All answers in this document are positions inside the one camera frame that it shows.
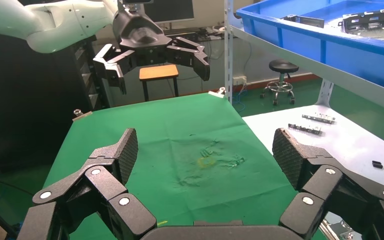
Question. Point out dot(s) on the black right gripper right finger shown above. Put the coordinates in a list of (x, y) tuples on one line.
[(321, 182)]

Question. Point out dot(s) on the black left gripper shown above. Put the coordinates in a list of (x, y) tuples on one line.
[(139, 33)]

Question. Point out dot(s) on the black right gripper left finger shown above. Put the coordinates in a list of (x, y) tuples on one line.
[(106, 182)]

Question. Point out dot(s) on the stamped metal plate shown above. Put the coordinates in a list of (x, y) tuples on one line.
[(374, 21), (306, 21)]

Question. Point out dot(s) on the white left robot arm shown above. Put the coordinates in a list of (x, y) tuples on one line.
[(46, 20)]

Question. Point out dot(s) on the wooden square stool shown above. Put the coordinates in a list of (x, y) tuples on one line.
[(159, 72)]

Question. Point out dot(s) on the dark background desk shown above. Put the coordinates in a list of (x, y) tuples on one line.
[(185, 33)]

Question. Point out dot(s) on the black computer monitor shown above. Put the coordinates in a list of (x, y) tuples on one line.
[(168, 10)]

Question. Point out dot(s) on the tiny black plastic piece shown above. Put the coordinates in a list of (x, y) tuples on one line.
[(377, 164)]

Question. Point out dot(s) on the silver binder clip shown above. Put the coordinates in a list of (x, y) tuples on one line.
[(216, 94), (81, 116)]

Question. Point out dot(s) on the green table cloth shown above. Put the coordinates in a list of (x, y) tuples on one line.
[(178, 132)]

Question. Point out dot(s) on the white power strip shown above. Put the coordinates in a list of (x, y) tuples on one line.
[(240, 80)]

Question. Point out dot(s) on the black equipment cabinet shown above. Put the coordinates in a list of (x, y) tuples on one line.
[(29, 99)]

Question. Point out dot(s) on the black swivel stool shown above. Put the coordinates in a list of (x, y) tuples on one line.
[(283, 65)]

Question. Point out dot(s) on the blue plastic bin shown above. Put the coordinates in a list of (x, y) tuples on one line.
[(361, 59)]

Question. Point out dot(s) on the small slotted metal bracket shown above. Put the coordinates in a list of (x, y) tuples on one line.
[(318, 118), (306, 129)]

